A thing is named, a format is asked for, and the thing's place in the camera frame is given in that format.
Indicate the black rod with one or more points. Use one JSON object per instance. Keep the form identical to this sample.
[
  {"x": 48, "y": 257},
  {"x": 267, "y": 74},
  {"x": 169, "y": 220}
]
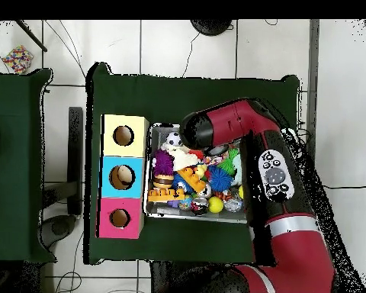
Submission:
[{"x": 30, "y": 35}]

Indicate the blue spiky ball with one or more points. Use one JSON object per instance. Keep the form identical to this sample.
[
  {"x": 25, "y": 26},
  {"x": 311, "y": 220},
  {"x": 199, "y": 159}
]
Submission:
[{"x": 220, "y": 180}]

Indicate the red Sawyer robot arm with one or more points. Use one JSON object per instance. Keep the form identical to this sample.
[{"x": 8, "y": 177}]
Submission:
[{"x": 231, "y": 122}]

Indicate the green spiky ball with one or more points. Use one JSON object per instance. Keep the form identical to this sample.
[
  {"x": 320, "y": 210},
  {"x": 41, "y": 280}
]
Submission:
[{"x": 228, "y": 163}]

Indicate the purple spiky toy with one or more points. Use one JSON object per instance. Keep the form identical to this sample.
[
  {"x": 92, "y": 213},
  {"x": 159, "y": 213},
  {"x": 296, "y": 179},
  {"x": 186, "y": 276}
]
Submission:
[{"x": 163, "y": 163}]

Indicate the small soccer ball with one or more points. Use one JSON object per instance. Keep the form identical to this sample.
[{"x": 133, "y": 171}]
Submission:
[{"x": 174, "y": 139}]

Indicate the black round object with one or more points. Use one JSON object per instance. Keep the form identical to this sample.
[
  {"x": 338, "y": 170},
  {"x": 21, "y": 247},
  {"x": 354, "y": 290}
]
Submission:
[{"x": 212, "y": 27}]

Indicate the silver mesh bin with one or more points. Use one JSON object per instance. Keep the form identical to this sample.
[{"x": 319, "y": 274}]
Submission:
[{"x": 177, "y": 213}]

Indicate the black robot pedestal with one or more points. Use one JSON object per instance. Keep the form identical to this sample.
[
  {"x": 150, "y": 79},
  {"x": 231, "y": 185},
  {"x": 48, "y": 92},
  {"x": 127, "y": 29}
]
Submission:
[{"x": 164, "y": 280}]

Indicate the wooden box with three holes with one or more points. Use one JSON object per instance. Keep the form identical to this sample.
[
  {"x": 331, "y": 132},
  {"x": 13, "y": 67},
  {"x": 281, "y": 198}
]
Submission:
[{"x": 122, "y": 151}]

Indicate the cream yellow cloth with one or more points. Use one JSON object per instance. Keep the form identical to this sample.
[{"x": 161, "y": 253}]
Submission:
[{"x": 183, "y": 160}]

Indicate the grey rounded object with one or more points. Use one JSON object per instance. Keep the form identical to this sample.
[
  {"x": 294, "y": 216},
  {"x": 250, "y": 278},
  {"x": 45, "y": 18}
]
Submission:
[{"x": 58, "y": 229}]

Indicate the yellow ball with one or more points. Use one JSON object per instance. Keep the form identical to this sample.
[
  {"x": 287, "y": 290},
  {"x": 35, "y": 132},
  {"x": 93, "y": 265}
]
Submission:
[{"x": 215, "y": 204}]

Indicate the toy burger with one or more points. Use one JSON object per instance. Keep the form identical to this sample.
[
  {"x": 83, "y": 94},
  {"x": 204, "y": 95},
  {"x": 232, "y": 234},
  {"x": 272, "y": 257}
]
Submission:
[{"x": 163, "y": 181}]

